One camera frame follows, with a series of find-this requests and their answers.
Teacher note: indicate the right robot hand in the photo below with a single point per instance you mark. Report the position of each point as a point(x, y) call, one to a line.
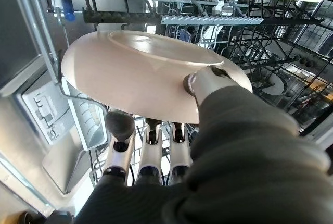
point(234, 169)

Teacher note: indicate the beige round plate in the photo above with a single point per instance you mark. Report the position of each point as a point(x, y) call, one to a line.
point(130, 78)

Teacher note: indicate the open dishwasher door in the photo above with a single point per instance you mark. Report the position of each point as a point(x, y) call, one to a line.
point(23, 52)

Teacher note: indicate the grey detergent dispenser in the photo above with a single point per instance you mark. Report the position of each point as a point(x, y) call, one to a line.
point(52, 114)

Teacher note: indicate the blue rack clip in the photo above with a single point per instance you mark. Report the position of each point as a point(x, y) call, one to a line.
point(68, 7)

